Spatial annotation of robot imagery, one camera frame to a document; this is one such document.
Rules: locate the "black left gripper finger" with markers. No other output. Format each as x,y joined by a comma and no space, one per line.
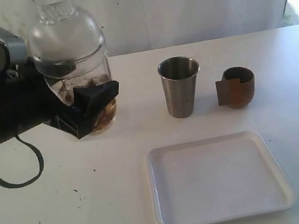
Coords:
93,99

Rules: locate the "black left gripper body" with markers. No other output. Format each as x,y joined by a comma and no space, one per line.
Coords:
27,101

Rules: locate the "clear plastic measuring cup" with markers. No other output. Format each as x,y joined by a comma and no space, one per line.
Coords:
94,65

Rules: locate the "clear plastic dome lid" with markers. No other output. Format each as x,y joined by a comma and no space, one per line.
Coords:
64,34

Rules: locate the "stainless steel cup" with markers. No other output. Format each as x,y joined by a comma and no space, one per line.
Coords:
178,79

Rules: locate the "brown wooden bowl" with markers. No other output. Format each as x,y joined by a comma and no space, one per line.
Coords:
236,88

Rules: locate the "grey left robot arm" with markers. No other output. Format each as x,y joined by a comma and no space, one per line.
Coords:
26,101

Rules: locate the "white rectangular tray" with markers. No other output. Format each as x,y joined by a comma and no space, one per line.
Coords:
216,180

